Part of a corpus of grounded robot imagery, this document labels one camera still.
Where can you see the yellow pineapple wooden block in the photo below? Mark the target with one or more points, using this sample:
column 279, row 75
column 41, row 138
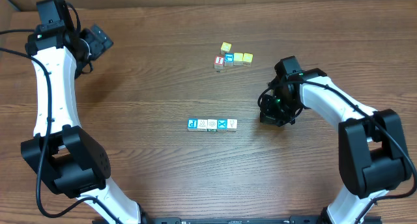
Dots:
column 247, row 59

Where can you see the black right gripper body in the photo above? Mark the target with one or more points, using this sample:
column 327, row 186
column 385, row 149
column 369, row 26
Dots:
column 272, row 118

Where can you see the green letter wooden block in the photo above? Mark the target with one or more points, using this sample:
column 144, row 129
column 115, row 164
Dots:
column 202, row 125

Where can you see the blue letter wooden block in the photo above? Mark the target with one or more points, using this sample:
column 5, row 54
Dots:
column 229, row 59

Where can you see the M letter wooden block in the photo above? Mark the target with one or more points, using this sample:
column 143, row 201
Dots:
column 232, row 125

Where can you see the yellow top middle block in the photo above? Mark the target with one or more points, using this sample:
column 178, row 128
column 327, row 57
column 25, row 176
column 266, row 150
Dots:
column 238, row 59

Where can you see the yellow mushroom wooden block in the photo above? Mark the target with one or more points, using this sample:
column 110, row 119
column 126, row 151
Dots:
column 222, row 125

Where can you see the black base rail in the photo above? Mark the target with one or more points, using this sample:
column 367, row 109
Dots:
column 288, row 220

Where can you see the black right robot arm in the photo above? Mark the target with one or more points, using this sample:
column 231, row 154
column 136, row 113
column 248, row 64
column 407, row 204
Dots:
column 373, row 156

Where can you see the blue P wooden block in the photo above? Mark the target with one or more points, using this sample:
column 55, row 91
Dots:
column 192, row 124

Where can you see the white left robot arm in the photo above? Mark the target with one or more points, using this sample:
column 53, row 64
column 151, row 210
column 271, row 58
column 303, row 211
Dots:
column 64, row 156

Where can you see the green Z wooden block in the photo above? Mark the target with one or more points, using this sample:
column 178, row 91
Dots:
column 212, row 125

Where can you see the red I wooden block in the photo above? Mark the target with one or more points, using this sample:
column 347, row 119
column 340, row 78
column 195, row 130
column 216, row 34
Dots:
column 219, row 62

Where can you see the yellow back wooden block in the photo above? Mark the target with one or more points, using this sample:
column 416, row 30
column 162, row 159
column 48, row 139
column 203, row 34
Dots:
column 225, row 48

